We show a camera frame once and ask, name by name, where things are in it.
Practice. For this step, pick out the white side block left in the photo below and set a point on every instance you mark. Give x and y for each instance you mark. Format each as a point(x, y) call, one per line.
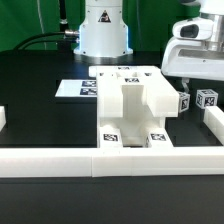
point(2, 117)

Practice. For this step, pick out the white tag sheet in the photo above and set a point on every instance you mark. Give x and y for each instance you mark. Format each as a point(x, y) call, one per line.
point(77, 88)

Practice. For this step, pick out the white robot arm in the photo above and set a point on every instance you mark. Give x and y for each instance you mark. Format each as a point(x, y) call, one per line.
point(207, 27)

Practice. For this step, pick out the white chair seat part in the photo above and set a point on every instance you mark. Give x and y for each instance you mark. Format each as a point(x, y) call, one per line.
point(133, 131)

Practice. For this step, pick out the white obstacle fence bar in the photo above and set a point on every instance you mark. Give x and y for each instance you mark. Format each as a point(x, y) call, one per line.
point(95, 162)

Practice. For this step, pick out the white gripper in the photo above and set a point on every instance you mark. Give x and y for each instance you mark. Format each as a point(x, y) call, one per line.
point(190, 59)

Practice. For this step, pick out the white chair back frame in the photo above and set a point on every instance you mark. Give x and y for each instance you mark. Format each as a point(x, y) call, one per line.
point(131, 90)

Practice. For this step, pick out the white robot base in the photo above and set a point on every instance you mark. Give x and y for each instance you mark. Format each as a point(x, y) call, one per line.
point(103, 33)

